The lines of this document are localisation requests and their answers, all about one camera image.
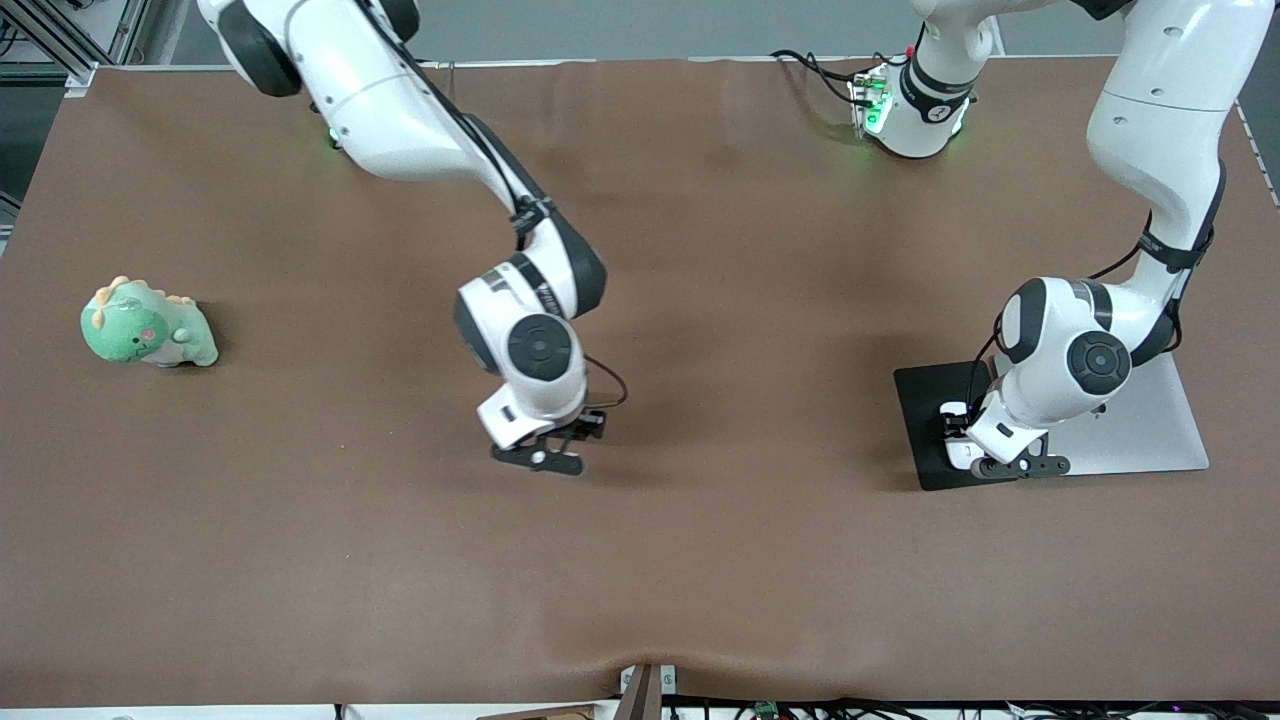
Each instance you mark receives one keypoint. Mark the green dinosaur plush toy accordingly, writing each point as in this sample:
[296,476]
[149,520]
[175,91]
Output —
[145,325]

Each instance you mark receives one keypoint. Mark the black mouse pad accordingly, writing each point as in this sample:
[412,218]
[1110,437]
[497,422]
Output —
[920,430]

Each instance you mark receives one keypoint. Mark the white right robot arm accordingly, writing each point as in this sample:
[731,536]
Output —
[400,110]

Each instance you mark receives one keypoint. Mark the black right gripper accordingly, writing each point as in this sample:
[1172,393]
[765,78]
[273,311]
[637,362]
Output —
[580,427]

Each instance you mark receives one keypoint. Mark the white computer mouse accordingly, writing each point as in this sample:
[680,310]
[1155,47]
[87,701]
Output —
[962,457]

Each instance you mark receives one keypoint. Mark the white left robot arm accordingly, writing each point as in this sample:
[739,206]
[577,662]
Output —
[1150,150]

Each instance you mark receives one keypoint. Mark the silver closed laptop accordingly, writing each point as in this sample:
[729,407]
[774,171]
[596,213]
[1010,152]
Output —
[1150,440]

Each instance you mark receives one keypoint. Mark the brown post with white bracket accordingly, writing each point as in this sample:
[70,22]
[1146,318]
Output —
[645,690]

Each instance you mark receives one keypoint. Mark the aluminium frame profile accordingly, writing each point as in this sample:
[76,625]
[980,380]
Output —
[60,35]

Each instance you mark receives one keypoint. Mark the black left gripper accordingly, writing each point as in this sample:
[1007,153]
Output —
[957,420]

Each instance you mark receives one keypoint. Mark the small green connector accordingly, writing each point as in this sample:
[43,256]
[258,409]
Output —
[767,710]

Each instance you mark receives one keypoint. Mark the brown table cover mat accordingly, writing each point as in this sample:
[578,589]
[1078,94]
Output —
[640,560]

